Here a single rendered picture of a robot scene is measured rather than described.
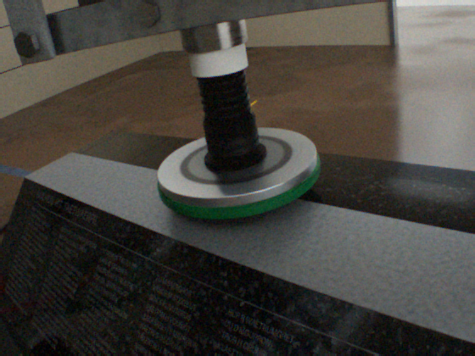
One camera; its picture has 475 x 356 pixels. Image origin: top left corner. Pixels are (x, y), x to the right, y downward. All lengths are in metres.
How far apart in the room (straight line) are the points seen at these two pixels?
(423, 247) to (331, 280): 0.11
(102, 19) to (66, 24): 0.05
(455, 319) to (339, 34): 5.34
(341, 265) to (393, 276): 0.06
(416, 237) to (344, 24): 5.17
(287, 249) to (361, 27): 5.12
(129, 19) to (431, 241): 0.41
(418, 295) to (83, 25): 0.46
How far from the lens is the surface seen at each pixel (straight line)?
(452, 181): 0.63
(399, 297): 0.44
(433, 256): 0.49
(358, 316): 0.43
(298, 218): 0.56
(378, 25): 5.49
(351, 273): 0.46
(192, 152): 0.64
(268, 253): 0.50
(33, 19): 0.57
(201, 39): 0.52
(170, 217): 0.61
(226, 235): 0.55
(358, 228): 0.53
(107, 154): 0.89
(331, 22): 5.68
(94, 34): 0.55
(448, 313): 0.43
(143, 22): 0.51
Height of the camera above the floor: 1.10
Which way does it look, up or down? 26 degrees down
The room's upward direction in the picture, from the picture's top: 10 degrees counter-clockwise
